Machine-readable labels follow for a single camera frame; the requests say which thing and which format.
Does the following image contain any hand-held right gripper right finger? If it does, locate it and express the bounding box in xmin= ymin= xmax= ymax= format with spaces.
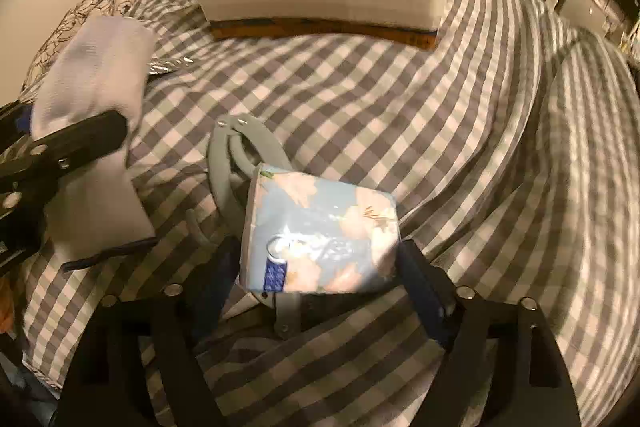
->
xmin=395 ymin=239 xmax=584 ymax=427

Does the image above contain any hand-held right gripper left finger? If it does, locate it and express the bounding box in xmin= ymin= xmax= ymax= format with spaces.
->
xmin=54 ymin=234 xmax=243 ymax=427

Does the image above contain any grey checked blanket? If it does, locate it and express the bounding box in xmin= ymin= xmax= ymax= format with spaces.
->
xmin=20 ymin=0 xmax=640 ymax=427

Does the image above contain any grey plastic hanger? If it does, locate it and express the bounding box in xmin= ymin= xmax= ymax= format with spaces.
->
xmin=186 ymin=114 xmax=307 ymax=340

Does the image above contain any silver foil packet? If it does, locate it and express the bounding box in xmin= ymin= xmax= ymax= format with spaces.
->
xmin=145 ymin=55 xmax=195 ymax=78

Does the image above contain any white cloth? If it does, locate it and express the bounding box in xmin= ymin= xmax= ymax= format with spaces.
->
xmin=30 ymin=16 xmax=157 ymax=265

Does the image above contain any blue floral tissue packet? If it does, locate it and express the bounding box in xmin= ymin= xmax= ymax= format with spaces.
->
xmin=237 ymin=163 xmax=401 ymax=295

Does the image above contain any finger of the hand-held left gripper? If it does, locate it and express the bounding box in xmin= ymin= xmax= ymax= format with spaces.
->
xmin=0 ymin=110 xmax=128 ymax=204
xmin=62 ymin=238 xmax=157 ymax=272

